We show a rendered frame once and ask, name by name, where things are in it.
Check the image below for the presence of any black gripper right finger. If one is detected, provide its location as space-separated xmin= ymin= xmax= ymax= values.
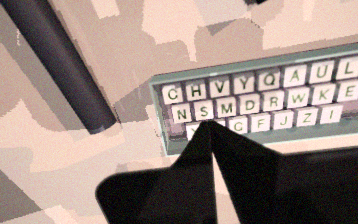
xmin=207 ymin=120 xmax=358 ymax=224

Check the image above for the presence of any white keyboard with letter keys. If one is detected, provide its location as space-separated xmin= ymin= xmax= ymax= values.
xmin=148 ymin=42 xmax=358 ymax=158

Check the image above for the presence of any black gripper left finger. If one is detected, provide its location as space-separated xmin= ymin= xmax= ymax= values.
xmin=95 ymin=121 xmax=218 ymax=224

